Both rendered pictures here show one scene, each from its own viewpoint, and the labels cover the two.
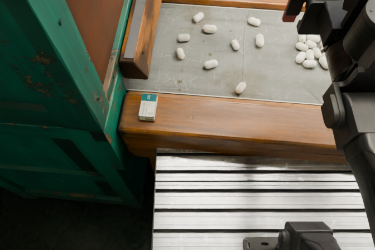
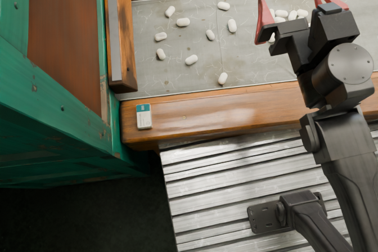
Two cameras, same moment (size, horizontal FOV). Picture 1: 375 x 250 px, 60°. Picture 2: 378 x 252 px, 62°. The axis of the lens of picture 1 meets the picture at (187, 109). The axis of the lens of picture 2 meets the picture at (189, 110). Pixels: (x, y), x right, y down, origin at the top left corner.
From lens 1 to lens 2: 17 cm
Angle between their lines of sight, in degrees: 13
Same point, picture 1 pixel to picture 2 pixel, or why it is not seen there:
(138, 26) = (117, 44)
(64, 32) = (67, 112)
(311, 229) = (301, 201)
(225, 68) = (205, 60)
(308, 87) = (283, 65)
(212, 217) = (218, 196)
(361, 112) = (332, 141)
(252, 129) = (239, 117)
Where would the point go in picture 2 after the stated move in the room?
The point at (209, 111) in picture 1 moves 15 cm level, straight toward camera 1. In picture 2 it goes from (199, 108) to (203, 167)
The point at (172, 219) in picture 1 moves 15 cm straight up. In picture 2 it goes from (185, 204) to (183, 206)
